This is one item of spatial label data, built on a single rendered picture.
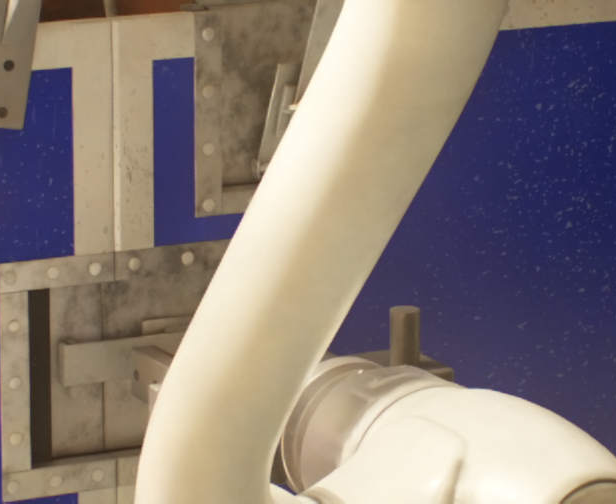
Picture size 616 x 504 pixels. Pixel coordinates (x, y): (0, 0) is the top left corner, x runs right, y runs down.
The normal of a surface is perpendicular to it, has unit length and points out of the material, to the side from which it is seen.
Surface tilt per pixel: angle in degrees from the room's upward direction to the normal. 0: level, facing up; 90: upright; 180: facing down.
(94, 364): 90
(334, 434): 63
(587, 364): 90
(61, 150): 90
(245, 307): 88
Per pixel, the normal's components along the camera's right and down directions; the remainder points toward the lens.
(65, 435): 0.45, 0.20
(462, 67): 0.59, 0.58
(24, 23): 0.31, 0.66
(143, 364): -0.89, 0.10
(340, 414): -0.67, -0.57
